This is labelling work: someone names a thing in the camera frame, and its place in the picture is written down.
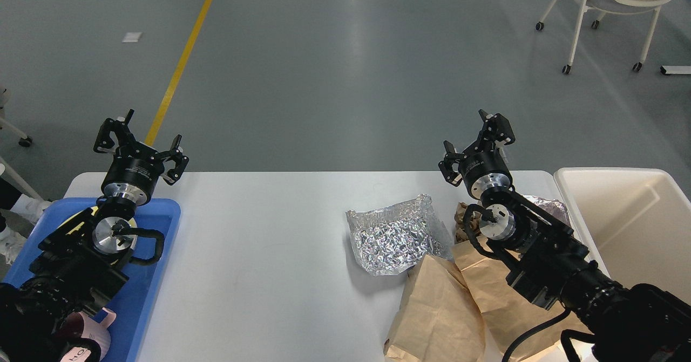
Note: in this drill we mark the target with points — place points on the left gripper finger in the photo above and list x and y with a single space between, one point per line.
114 137
171 164

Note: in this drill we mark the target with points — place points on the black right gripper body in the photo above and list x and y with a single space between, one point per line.
484 170

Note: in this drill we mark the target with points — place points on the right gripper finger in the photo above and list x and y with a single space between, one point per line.
496 133
446 165

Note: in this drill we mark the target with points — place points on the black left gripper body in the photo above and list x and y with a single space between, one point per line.
132 178

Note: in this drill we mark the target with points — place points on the brown paper bag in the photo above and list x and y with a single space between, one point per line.
506 313
438 319

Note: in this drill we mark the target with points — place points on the pink ribbed mug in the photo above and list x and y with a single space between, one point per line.
81 325

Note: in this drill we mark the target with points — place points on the yellow plastic plate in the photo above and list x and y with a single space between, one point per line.
106 232

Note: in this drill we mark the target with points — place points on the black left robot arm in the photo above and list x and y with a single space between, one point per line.
80 266

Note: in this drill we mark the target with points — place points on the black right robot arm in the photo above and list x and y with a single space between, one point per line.
547 264

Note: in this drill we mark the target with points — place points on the person in black clothes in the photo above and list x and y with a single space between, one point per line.
29 208

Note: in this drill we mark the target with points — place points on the crumpled aluminium foil sheet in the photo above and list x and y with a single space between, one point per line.
391 240

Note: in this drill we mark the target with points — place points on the blue plastic tray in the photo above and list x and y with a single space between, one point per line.
133 304

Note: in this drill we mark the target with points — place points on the beige plastic bin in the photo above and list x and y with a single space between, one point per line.
635 222

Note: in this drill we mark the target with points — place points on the white bar on floor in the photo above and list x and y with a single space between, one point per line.
675 70

